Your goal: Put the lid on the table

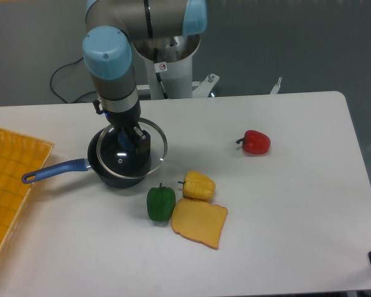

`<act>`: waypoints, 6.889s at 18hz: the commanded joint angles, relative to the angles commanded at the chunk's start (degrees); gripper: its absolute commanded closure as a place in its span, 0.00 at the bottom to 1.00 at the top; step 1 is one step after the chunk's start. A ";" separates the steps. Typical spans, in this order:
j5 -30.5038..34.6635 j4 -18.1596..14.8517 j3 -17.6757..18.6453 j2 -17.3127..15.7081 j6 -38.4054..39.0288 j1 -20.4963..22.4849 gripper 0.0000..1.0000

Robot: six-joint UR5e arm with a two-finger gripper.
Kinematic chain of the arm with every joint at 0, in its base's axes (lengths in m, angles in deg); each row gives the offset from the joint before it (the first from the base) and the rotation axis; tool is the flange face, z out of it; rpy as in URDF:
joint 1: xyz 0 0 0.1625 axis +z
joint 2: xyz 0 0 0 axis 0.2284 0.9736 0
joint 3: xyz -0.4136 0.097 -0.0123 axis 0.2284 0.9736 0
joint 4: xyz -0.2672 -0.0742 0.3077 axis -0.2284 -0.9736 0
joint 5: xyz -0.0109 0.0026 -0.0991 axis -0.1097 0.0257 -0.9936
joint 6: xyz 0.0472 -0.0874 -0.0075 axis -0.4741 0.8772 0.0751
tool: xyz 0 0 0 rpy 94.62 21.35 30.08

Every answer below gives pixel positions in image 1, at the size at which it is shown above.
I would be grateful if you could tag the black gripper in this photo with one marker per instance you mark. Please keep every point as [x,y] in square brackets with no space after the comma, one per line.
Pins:
[127,119]

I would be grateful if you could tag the glass lid blue knob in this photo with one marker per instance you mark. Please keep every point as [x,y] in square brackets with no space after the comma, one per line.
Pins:
[121,160]

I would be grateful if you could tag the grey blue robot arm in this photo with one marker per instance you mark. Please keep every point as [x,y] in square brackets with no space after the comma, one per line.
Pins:
[165,33]

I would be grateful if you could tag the green bell pepper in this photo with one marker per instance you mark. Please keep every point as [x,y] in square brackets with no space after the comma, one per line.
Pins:
[161,201]

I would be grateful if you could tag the yellow bell pepper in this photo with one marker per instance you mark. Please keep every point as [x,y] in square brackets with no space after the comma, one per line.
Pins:
[196,185]

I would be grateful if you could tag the toast bread slice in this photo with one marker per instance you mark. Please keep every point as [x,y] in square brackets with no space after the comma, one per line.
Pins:
[199,221]

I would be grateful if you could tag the red bell pepper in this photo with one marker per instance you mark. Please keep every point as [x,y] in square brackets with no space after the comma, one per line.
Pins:
[255,142]

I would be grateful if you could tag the yellow plastic basket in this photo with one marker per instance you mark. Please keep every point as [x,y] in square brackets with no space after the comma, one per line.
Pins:
[19,154]

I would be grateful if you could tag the dark saucepan blue handle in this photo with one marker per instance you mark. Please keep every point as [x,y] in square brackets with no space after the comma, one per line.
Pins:
[81,164]

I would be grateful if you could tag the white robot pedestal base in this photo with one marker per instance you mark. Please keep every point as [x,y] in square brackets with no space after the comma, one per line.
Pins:
[169,67]

